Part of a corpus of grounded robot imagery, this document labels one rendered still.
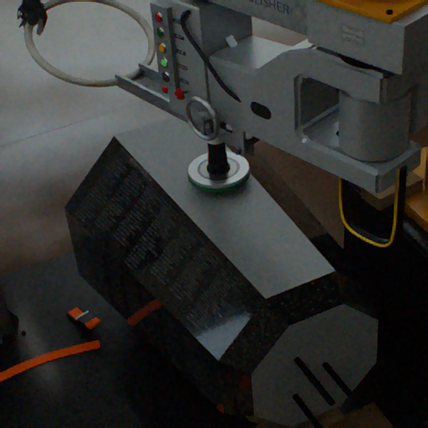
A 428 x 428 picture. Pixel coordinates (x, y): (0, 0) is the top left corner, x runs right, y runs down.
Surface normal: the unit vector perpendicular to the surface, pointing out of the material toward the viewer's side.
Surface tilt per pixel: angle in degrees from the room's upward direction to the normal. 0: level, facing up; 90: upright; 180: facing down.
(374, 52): 90
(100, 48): 0
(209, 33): 90
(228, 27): 90
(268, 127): 90
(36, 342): 0
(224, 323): 45
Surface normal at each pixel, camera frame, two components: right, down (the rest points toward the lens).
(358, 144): -0.55, 0.53
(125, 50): -0.07, -0.80
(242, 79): -0.72, 0.46
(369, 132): -0.26, 0.59
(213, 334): -0.67, -0.32
